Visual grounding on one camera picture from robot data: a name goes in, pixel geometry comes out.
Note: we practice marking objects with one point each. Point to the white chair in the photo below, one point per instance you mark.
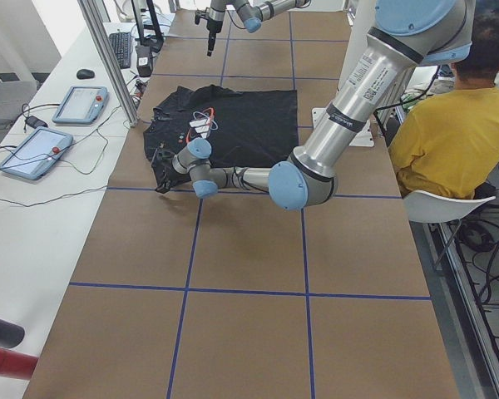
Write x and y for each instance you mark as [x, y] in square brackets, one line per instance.
[425, 207]

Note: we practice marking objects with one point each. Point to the black cylinder bottle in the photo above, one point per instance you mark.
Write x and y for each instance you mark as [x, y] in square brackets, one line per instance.
[11, 334]

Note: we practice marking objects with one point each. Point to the blue teach pendant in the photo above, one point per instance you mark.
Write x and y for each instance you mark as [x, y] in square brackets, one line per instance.
[37, 154]
[81, 105]

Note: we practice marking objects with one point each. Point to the red cylinder bottle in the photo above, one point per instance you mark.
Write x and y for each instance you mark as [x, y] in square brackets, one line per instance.
[17, 365]

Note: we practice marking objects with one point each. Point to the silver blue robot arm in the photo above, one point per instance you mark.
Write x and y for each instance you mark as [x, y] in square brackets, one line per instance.
[251, 16]
[403, 35]

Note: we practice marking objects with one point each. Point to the black graphic t-shirt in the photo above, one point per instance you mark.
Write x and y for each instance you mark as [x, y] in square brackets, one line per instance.
[249, 128]

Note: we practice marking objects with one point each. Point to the black computer mouse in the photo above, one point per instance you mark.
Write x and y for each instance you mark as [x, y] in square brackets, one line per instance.
[84, 74]

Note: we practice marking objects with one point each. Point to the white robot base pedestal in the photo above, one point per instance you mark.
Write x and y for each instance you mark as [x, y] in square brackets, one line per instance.
[364, 78]

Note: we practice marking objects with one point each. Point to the near blue teach pendant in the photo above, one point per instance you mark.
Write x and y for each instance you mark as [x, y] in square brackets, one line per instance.
[37, 154]

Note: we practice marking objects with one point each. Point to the far blue teach pendant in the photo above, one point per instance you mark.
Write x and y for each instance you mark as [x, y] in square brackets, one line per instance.
[81, 105]

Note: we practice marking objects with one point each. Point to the black power adapter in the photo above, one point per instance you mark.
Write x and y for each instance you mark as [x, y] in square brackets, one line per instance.
[144, 63]

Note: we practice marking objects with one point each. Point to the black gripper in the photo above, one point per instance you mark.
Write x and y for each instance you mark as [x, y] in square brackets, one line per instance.
[212, 26]
[165, 171]

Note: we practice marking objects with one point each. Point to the aluminium frame post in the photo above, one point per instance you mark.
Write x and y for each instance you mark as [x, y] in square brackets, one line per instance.
[96, 27]

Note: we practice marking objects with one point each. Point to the person in yellow shirt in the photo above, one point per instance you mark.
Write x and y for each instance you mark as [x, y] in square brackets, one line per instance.
[449, 143]

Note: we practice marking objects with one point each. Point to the black keyboard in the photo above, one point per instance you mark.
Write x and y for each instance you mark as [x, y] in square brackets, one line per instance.
[121, 46]

